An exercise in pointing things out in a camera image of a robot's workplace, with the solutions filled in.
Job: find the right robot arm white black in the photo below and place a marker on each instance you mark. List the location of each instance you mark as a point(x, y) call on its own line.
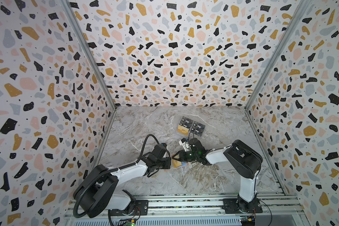
point(246, 161)

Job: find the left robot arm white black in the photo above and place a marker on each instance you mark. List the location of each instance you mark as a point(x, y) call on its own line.
point(99, 192)

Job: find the black vip card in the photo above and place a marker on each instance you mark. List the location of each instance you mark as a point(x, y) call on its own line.
point(186, 122)
point(197, 128)

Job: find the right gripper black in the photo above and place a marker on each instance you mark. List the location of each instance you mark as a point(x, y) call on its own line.
point(180, 159)

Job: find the clear acrylic card stand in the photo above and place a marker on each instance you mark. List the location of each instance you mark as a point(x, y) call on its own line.
point(190, 128)

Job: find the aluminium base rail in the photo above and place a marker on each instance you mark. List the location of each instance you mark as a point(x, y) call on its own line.
point(274, 209)

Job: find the gold card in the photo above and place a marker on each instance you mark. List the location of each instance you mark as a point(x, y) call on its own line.
point(177, 165)
point(183, 130)

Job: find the black VIP card right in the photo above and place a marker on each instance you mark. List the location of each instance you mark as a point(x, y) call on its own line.
point(197, 128)

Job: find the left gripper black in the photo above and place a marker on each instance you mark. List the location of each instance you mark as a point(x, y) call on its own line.
point(168, 166)

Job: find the black VIP card left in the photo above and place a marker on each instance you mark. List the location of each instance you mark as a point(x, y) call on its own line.
point(186, 122)

